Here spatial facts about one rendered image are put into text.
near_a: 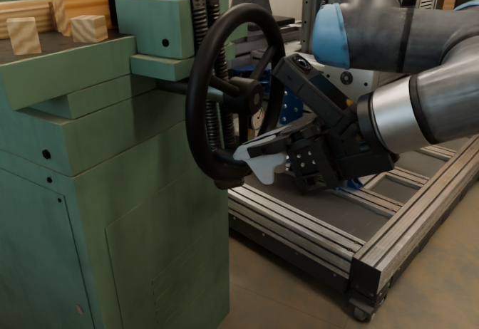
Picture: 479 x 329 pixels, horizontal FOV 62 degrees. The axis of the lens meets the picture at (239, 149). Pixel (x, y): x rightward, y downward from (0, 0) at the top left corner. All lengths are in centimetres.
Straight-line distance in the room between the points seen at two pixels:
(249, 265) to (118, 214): 83
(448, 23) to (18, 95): 52
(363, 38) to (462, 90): 14
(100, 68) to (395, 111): 44
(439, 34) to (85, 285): 69
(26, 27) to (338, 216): 112
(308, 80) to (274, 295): 104
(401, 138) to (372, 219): 103
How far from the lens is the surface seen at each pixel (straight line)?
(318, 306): 140
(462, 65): 42
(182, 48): 65
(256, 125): 98
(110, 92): 68
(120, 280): 83
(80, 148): 66
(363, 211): 148
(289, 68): 47
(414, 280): 158
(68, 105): 63
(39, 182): 76
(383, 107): 43
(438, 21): 50
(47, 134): 67
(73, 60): 63
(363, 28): 50
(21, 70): 59
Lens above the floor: 102
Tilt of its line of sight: 26 degrees down
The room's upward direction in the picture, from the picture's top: straight up
